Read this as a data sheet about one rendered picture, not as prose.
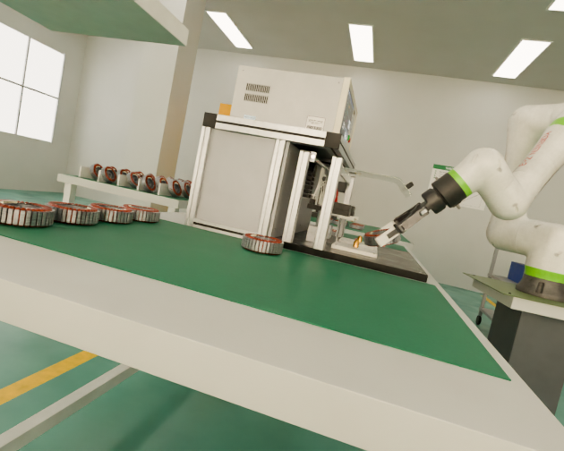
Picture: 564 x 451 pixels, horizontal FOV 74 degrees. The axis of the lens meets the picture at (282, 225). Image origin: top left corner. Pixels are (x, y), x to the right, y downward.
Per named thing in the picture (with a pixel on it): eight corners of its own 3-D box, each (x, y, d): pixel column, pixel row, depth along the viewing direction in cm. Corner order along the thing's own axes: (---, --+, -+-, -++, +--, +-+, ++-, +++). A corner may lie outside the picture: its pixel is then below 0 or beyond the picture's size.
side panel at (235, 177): (267, 243, 118) (287, 141, 116) (264, 244, 115) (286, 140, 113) (188, 225, 125) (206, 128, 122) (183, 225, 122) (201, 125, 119)
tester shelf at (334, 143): (353, 174, 175) (354, 164, 175) (338, 148, 109) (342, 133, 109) (264, 157, 185) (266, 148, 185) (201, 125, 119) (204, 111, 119)
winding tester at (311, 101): (347, 159, 165) (357, 113, 163) (337, 140, 122) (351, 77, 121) (264, 145, 174) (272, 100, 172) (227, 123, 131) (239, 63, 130)
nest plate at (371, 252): (376, 253, 136) (377, 250, 136) (376, 258, 121) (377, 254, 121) (336, 243, 139) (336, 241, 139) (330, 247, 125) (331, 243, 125)
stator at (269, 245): (285, 252, 106) (287, 240, 106) (276, 258, 95) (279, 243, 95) (247, 243, 108) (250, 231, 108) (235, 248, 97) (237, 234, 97)
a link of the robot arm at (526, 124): (495, 246, 152) (522, 109, 144) (539, 256, 138) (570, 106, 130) (475, 246, 145) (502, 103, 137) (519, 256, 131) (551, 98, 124)
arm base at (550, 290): (570, 298, 138) (575, 282, 138) (608, 311, 124) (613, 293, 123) (505, 285, 136) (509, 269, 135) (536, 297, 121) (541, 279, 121)
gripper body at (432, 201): (449, 208, 108) (422, 226, 111) (444, 205, 116) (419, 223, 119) (433, 187, 109) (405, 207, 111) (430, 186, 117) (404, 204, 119)
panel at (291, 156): (308, 229, 180) (321, 167, 177) (270, 238, 116) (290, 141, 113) (306, 229, 180) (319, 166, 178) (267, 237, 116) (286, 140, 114)
